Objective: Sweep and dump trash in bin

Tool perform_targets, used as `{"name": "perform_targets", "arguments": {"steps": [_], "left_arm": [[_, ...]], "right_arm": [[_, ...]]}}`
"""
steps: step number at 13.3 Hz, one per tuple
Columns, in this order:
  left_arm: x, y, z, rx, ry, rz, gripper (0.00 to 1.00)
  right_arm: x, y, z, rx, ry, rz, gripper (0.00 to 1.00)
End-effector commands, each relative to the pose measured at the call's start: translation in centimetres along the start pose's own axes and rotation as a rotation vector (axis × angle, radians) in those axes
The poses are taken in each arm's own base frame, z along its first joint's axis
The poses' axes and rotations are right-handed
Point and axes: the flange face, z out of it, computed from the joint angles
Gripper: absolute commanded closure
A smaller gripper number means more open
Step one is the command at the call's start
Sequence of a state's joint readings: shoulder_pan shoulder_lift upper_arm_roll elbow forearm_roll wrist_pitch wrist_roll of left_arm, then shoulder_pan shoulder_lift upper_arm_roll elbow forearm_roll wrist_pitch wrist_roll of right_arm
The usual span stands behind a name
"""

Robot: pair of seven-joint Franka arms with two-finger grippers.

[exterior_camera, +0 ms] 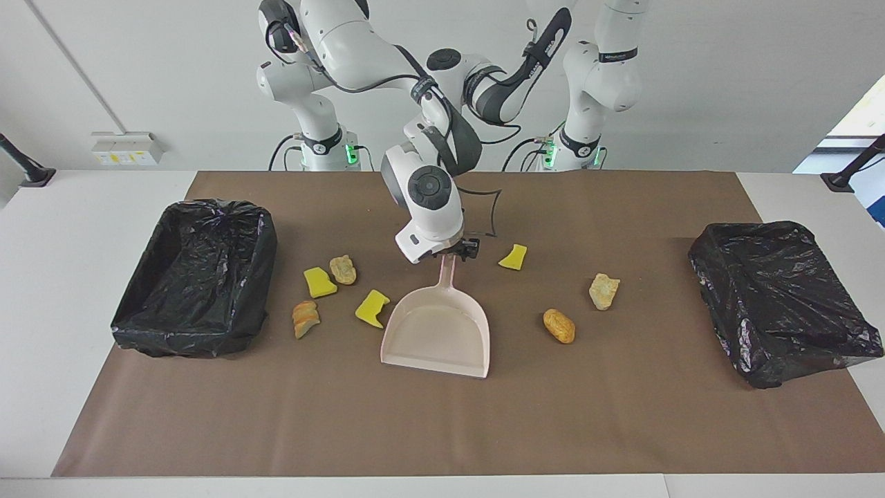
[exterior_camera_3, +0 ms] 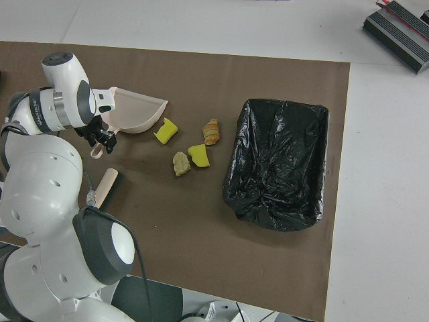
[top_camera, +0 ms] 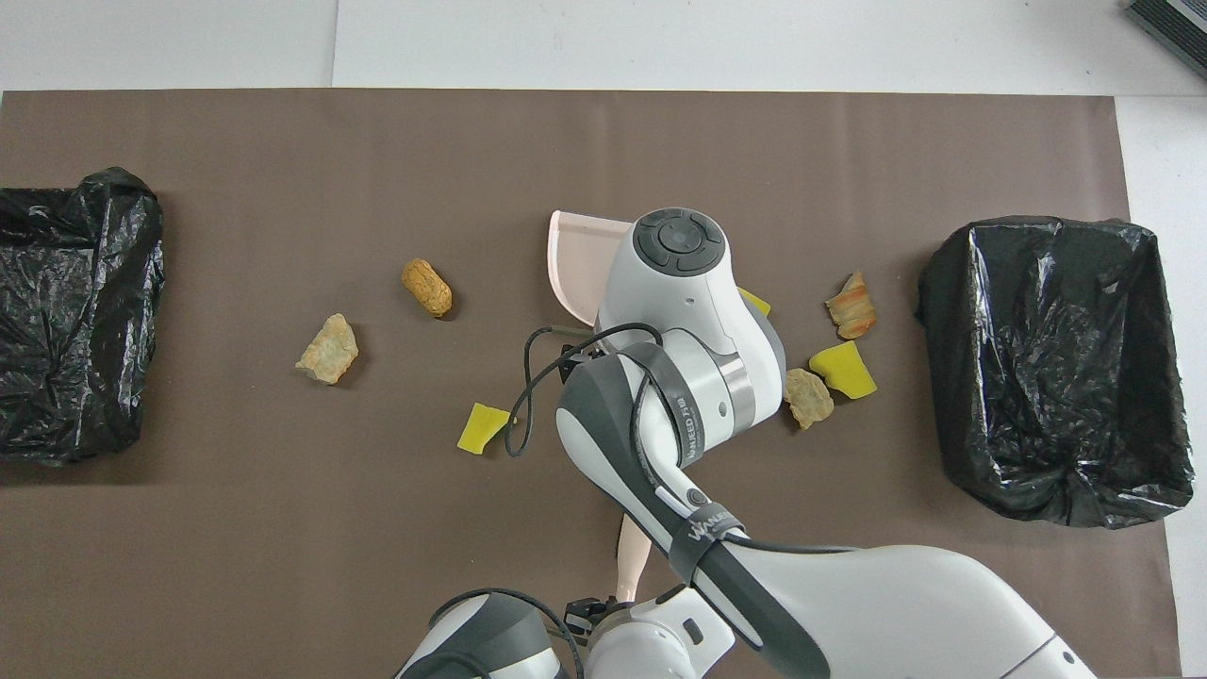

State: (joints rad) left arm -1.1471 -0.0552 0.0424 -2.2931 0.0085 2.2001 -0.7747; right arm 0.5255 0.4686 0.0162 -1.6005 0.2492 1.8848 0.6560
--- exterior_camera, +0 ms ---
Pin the yellow trapezoid sponge piece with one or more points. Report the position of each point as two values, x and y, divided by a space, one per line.
319 282

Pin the golden brown bread roll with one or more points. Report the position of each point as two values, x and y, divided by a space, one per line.
559 326

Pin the bright window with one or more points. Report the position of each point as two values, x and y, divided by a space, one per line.
864 117

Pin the small yellow sponge piece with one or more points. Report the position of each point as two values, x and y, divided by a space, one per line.
513 258

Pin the sliced toasted bread piece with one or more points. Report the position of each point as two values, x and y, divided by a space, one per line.
305 319

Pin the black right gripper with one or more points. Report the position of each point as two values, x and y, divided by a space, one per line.
451 249

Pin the black bag lined bin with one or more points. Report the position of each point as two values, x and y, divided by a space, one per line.
774 297
200 277

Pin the white wall socket box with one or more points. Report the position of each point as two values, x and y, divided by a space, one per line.
128 147

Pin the pale biscuit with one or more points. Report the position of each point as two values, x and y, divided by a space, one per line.
343 270

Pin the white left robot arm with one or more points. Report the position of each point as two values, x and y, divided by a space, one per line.
608 76

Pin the yellow notched sponge piece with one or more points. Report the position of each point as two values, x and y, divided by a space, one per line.
370 308

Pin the pink plastic dustpan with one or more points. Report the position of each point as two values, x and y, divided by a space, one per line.
435 332

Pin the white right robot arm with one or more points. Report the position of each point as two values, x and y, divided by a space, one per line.
346 41

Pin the brown table mat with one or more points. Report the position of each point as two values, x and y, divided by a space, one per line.
442 429

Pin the pale crusty bread chunk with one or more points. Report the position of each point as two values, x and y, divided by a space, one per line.
603 291

